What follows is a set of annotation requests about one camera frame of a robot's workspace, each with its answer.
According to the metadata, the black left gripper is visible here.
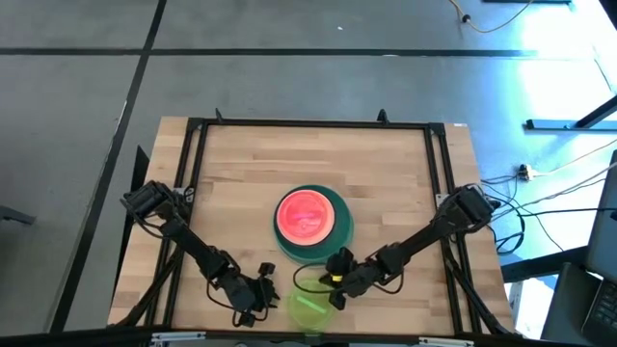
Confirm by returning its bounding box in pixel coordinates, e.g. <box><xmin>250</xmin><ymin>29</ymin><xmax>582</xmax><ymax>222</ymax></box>
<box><xmin>219</xmin><ymin>269</ymin><xmax>282</xmax><ymax>314</ymax></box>

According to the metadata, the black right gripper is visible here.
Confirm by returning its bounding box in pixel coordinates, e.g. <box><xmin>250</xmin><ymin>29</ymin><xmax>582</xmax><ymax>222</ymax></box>
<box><xmin>318</xmin><ymin>262</ymin><xmax>387</xmax><ymax>311</ymax></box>

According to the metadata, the clear green plastic plate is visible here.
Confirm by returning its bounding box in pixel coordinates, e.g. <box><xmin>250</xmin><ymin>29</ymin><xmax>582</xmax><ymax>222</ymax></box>
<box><xmin>287</xmin><ymin>279</ymin><xmax>337</xmax><ymax>334</ymax></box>

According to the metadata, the dark green plastic plate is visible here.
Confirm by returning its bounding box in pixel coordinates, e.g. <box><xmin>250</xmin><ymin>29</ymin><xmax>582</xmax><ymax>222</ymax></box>
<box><xmin>273</xmin><ymin>184</ymin><xmax>356</xmax><ymax>265</ymax></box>

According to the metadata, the clear red plastic plate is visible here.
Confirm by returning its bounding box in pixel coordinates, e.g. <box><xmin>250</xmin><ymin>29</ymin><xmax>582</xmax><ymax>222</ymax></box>
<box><xmin>276</xmin><ymin>189</ymin><xmax>337</xmax><ymax>247</ymax></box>

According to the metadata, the black stand leg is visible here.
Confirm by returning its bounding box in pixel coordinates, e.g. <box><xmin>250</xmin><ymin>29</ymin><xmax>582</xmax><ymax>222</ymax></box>
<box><xmin>500</xmin><ymin>245</ymin><xmax>589</xmax><ymax>283</ymax></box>

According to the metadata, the black floor stand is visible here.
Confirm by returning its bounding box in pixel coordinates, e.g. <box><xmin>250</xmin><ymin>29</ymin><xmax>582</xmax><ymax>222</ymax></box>
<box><xmin>524</xmin><ymin>93</ymin><xmax>617</xmax><ymax>132</ymax></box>

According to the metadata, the grey laptop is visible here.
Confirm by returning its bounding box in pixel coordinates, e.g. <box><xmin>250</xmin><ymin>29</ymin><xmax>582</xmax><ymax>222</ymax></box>
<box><xmin>580</xmin><ymin>149</ymin><xmax>617</xmax><ymax>346</ymax></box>

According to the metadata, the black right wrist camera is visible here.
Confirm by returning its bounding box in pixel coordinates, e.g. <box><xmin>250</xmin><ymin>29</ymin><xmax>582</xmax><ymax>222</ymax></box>
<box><xmin>326</xmin><ymin>247</ymin><xmax>357</xmax><ymax>277</ymax></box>

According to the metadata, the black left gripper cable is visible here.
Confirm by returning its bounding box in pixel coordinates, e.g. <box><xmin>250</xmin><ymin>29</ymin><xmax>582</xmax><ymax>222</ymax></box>
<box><xmin>205</xmin><ymin>279</ymin><xmax>271</xmax><ymax>330</ymax></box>

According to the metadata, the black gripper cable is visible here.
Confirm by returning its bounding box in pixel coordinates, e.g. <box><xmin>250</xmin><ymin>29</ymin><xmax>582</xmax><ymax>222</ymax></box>
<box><xmin>205</xmin><ymin>279</ymin><xmax>271</xmax><ymax>330</ymax></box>
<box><xmin>292</xmin><ymin>262</ymin><xmax>338</xmax><ymax>296</ymax></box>

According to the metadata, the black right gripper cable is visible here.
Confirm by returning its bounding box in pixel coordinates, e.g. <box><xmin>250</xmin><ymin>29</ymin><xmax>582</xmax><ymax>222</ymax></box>
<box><xmin>292</xmin><ymin>262</ymin><xmax>338</xmax><ymax>296</ymax></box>

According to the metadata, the black table frame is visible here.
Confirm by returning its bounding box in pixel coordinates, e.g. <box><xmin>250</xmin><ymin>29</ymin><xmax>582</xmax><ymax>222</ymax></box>
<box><xmin>110</xmin><ymin>108</ymin><xmax>520</xmax><ymax>338</ymax></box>

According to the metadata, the black camera mount rail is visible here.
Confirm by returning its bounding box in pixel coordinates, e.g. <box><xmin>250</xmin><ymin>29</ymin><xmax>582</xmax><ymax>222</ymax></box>
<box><xmin>0</xmin><ymin>326</ymin><xmax>617</xmax><ymax>347</ymax></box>

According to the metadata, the black floor cable bundle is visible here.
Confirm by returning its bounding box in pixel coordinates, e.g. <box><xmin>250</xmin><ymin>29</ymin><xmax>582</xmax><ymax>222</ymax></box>
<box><xmin>481</xmin><ymin>177</ymin><xmax>617</xmax><ymax>255</ymax></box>

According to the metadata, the white floor cable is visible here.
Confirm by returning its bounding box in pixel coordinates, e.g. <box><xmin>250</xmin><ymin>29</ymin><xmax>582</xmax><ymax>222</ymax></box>
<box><xmin>527</xmin><ymin>139</ymin><xmax>617</xmax><ymax>206</ymax></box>

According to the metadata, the grey floor bracket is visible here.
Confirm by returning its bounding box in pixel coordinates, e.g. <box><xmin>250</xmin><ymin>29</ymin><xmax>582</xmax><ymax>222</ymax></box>
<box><xmin>0</xmin><ymin>205</ymin><xmax>38</xmax><ymax>227</ymax></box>

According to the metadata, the yellow floor cable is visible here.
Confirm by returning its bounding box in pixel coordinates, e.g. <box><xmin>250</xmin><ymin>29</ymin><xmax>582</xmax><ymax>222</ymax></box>
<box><xmin>447</xmin><ymin>0</ymin><xmax>534</xmax><ymax>35</ymax></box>

